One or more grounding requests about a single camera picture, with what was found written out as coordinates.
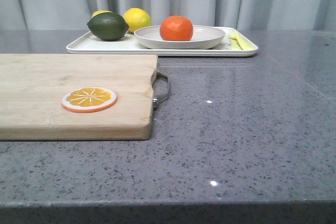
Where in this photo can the yellow lemon behind lime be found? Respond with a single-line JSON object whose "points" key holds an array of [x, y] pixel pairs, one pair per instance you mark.
{"points": [[99, 12]]}

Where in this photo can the dark green lime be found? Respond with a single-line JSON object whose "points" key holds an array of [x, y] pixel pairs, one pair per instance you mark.
{"points": [[108, 26]]}

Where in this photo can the metal cutting board handle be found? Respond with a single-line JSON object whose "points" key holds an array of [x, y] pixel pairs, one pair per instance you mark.
{"points": [[161, 88]]}

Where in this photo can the orange slice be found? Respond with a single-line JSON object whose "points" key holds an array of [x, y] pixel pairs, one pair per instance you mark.
{"points": [[89, 99]]}

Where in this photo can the orange mandarin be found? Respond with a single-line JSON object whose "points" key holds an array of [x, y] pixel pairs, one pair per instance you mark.
{"points": [[176, 28]]}

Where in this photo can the yellow plastic fork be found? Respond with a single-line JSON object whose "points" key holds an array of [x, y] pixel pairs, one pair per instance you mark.
{"points": [[233, 41]]}

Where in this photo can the wooden cutting board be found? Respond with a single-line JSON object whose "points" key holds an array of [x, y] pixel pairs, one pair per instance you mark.
{"points": [[33, 85]]}

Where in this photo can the white bear print tray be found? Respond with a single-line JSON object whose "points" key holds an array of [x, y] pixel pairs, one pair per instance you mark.
{"points": [[206, 42]]}

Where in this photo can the yellow plastic knife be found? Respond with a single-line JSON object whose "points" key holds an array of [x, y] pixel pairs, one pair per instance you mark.
{"points": [[243, 42]]}

